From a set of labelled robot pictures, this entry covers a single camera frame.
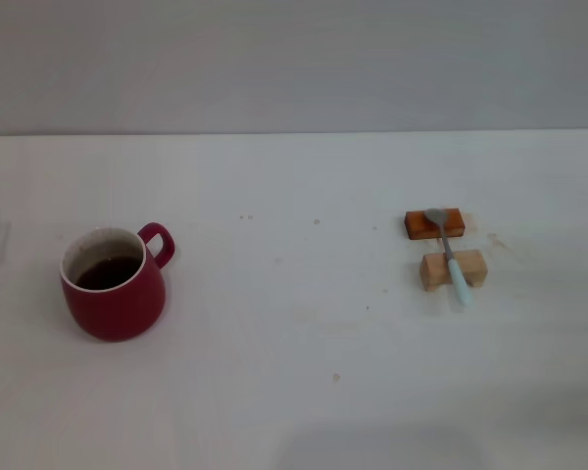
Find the orange-brown wooden block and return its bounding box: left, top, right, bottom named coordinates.
left=404, top=208, right=466, bottom=242

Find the metal spoon light blue handle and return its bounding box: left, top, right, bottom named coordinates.
left=423, top=208, right=473, bottom=306

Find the red ceramic coffee cup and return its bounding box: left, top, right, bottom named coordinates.
left=59, top=222, right=176, bottom=343

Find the light wooden arch block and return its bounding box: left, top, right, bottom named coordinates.
left=418, top=248, right=488, bottom=293

